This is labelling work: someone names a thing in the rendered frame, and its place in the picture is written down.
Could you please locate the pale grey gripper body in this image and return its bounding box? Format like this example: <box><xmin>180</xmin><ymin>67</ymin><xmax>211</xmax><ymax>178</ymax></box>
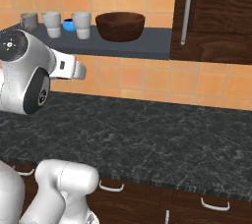
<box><xmin>72</xmin><ymin>57</ymin><xmax>89</xmax><ymax>82</ymax></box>

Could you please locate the dark wood cabinet door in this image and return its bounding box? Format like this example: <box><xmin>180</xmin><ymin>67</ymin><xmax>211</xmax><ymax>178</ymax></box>
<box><xmin>169</xmin><ymin>0</ymin><xmax>252</xmax><ymax>66</ymax></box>

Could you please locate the white cup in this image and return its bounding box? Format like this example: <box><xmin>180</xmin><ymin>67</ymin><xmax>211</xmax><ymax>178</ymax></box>
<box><xmin>71</xmin><ymin>11</ymin><xmax>93</xmax><ymax>41</ymax></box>
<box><xmin>40</xmin><ymin>11</ymin><xmax>63</xmax><ymax>39</ymax></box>

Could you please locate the large brown wooden bowl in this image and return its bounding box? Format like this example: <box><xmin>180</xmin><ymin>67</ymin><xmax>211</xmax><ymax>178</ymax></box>
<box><xmin>94</xmin><ymin>11</ymin><xmax>147</xmax><ymax>43</ymax></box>

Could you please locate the grey cup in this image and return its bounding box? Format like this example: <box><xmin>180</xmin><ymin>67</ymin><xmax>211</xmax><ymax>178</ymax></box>
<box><xmin>20</xmin><ymin>12</ymin><xmax>40</xmax><ymax>33</ymax></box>

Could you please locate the dark wood drawer front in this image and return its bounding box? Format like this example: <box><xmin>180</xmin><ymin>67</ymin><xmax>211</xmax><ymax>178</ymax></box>
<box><xmin>172</xmin><ymin>190</ymin><xmax>252</xmax><ymax>224</ymax></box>
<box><xmin>5</xmin><ymin>160</ymin><xmax>39</xmax><ymax>210</ymax></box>
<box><xmin>86</xmin><ymin>177</ymin><xmax>177</xmax><ymax>224</ymax></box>

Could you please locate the dark grey wall shelf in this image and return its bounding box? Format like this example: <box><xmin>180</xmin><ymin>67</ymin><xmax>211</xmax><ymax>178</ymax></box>
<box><xmin>0</xmin><ymin>22</ymin><xmax>173</xmax><ymax>61</ymax></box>

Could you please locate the white drawer handle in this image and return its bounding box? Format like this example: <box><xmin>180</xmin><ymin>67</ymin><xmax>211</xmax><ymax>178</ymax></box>
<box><xmin>97</xmin><ymin>181</ymin><xmax>126</xmax><ymax>193</ymax></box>
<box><xmin>200</xmin><ymin>196</ymin><xmax>231</xmax><ymax>212</ymax></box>
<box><xmin>12</xmin><ymin>164</ymin><xmax>36</xmax><ymax>177</ymax></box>

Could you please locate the long silver door handle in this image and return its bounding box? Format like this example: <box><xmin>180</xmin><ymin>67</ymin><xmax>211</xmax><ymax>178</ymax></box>
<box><xmin>179</xmin><ymin>0</ymin><xmax>195</xmax><ymax>46</ymax></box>

